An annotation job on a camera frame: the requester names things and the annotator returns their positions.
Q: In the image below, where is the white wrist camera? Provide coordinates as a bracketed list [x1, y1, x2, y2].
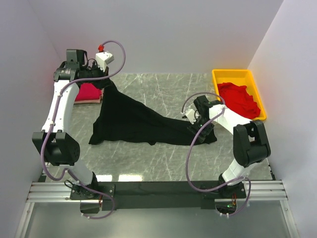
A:
[95, 52, 114, 71]
[182, 109, 197, 124]

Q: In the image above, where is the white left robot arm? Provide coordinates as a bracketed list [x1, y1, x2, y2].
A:
[32, 49, 114, 199]

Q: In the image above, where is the red t shirt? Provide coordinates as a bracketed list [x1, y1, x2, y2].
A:
[217, 82, 261, 119]

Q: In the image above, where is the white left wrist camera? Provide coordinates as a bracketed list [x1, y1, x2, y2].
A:
[95, 52, 114, 71]

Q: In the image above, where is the aluminium frame rail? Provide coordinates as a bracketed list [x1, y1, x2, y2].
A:
[16, 180, 300, 238]

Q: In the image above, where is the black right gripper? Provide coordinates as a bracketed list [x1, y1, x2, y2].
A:
[187, 115, 214, 143]

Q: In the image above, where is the folded magenta t shirt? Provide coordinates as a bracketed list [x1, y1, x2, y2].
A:
[75, 83, 103, 104]

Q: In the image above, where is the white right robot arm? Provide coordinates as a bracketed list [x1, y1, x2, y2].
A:
[181, 93, 271, 198]

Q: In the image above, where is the yellow plastic bin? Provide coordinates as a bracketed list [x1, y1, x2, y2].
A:
[212, 69, 266, 121]

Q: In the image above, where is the black t shirt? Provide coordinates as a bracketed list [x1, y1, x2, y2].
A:
[88, 74, 218, 146]

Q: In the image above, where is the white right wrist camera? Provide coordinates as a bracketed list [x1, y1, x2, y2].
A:
[182, 109, 197, 124]

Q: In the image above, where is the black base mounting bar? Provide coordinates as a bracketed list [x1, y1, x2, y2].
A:
[70, 181, 247, 213]

